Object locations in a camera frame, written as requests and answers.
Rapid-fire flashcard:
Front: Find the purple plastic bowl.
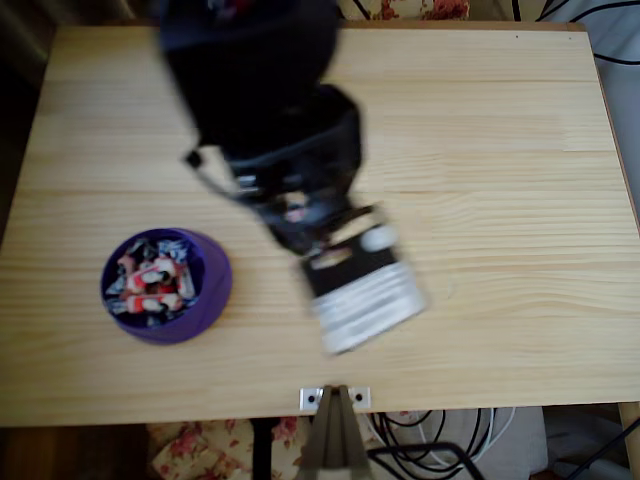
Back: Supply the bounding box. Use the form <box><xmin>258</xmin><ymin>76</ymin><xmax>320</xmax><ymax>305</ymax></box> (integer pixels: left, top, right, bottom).
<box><xmin>100</xmin><ymin>227</ymin><xmax>234</xmax><ymax>347</ymax></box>

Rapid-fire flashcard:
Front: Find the wrapped red white candy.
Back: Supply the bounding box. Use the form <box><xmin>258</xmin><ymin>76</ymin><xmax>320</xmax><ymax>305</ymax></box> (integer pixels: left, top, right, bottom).
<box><xmin>174</xmin><ymin>264</ymin><xmax>198</xmax><ymax>301</ymax></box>
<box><xmin>121</xmin><ymin>292</ymin><xmax>184</xmax><ymax>315</ymax></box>
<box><xmin>126</xmin><ymin>257</ymin><xmax>179</xmax><ymax>294</ymax></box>

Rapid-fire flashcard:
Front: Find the floral patterned cloth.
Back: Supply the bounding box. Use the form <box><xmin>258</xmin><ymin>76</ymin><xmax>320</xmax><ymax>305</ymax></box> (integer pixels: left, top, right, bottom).
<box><xmin>147</xmin><ymin>418</ymin><xmax>321</xmax><ymax>480</ymax></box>
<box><xmin>339</xmin><ymin>0</ymin><xmax>471</xmax><ymax>21</ymax></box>

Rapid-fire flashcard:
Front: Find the black stand leg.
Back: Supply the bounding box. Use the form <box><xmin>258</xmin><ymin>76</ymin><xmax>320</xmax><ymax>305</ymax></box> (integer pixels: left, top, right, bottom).
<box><xmin>250</xmin><ymin>418</ymin><xmax>274</xmax><ymax>480</ymax></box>

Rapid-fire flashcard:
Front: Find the wooden table leg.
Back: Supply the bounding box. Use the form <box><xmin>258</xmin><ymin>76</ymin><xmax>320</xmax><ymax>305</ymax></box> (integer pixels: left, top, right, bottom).
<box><xmin>617</xmin><ymin>402</ymin><xmax>640</xmax><ymax>469</ymax></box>

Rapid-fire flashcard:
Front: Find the black camera box white label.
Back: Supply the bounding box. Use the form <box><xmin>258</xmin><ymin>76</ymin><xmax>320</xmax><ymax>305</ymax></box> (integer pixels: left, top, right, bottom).
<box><xmin>298</xmin><ymin>202</ymin><xmax>432</xmax><ymax>357</ymax></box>

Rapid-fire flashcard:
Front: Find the silver metal bracket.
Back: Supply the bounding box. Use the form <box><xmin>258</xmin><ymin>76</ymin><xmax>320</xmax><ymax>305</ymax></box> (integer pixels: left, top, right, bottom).
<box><xmin>298</xmin><ymin>385</ymin><xmax>372</xmax><ymax>412</ymax></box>

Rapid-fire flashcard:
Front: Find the camera mount post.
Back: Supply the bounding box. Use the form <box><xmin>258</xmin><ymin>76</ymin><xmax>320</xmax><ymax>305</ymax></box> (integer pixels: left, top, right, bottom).
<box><xmin>297</xmin><ymin>383</ymin><xmax>374</xmax><ymax>472</ymax></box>

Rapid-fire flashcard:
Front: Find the black cable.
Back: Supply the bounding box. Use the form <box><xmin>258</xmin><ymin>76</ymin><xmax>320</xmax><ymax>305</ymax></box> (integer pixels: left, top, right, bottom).
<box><xmin>542</xmin><ymin>0</ymin><xmax>640</xmax><ymax>22</ymax></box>
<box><xmin>377</xmin><ymin>408</ymin><xmax>494</xmax><ymax>472</ymax></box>
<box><xmin>567</xmin><ymin>419</ymin><xmax>640</xmax><ymax>480</ymax></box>
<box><xmin>593</xmin><ymin>48</ymin><xmax>640</xmax><ymax>66</ymax></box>

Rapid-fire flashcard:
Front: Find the white cable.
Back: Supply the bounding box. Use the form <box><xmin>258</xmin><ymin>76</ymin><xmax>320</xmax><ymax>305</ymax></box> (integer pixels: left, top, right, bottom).
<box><xmin>367</xmin><ymin>407</ymin><xmax>516</xmax><ymax>469</ymax></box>

